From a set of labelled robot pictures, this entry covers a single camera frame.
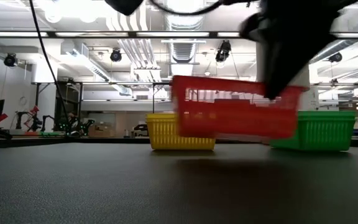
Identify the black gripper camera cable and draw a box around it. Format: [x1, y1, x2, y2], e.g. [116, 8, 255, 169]
[149, 0, 260, 16]

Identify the black ceiling camera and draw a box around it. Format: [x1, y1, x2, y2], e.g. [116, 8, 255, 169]
[328, 52, 344, 64]
[109, 47, 123, 63]
[3, 52, 19, 68]
[214, 39, 232, 63]

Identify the silver ribbed ceiling duct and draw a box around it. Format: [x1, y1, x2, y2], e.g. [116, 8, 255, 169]
[164, 14, 205, 64]

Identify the brown cardboard box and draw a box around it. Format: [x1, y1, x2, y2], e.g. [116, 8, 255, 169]
[86, 123, 115, 138]

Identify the thin black hanging cable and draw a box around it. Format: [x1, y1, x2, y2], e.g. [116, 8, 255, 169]
[28, 0, 72, 138]

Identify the long white ceiling duct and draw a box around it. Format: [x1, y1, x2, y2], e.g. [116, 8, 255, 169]
[66, 47, 134, 96]

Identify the yellow plastic slotted basket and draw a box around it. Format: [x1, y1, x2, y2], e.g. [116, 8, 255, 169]
[145, 112, 216, 151]

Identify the red plastic slotted basket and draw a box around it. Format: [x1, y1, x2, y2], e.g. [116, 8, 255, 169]
[170, 74, 308, 140]

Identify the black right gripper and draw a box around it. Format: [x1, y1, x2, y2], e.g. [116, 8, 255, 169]
[239, 0, 358, 100]

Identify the green plastic slotted basket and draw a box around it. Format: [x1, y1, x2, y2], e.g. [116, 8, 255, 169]
[268, 110, 357, 152]

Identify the black metal rack frame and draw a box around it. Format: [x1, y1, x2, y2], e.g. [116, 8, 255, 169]
[35, 81, 85, 132]

